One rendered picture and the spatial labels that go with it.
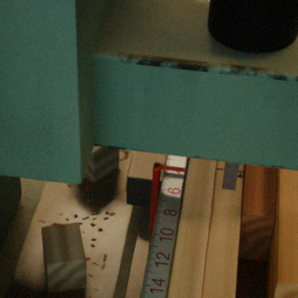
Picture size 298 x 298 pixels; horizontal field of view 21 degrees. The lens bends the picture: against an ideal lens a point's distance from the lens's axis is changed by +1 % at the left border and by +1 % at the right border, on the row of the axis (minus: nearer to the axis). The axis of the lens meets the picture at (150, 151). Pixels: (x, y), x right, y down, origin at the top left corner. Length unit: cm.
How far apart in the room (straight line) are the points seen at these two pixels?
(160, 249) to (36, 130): 11
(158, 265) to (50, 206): 27
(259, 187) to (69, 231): 18
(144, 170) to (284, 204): 20
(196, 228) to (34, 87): 15
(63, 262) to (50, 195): 12
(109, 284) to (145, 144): 22
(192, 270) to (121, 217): 24
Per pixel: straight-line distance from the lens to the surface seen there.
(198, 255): 49
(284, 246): 49
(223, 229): 52
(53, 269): 64
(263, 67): 44
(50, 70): 41
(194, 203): 52
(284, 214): 51
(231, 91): 44
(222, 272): 50
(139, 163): 69
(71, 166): 45
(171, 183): 52
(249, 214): 53
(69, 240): 65
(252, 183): 55
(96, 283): 67
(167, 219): 50
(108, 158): 74
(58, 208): 72
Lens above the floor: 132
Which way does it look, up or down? 42 degrees down
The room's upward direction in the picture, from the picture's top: 3 degrees clockwise
